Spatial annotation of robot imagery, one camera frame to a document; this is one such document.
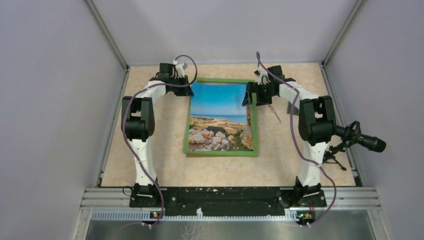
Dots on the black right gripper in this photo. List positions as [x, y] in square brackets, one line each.
[254, 87]

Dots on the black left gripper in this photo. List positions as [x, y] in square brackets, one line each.
[186, 91]

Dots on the clear handle screwdriver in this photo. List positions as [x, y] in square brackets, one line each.
[275, 113]

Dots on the beach landscape photo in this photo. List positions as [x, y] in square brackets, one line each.
[220, 117]

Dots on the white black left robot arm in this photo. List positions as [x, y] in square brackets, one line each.
[138, 123]

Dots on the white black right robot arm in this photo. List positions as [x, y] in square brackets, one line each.
[316, 126]

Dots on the grey building brick plate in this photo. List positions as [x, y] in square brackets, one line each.
[292, 110]

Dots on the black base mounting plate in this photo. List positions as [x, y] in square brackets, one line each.
[258, 201]

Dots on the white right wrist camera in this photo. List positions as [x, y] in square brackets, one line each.
[262, 77]

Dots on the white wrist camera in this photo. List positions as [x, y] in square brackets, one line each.
[262, 77]
[179, 68]

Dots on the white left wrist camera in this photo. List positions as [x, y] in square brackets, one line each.
[179, 68]

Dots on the black camera on tripod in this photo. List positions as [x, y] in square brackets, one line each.
[352, 135]

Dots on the aluminium front rail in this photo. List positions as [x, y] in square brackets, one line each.
[112, 203]

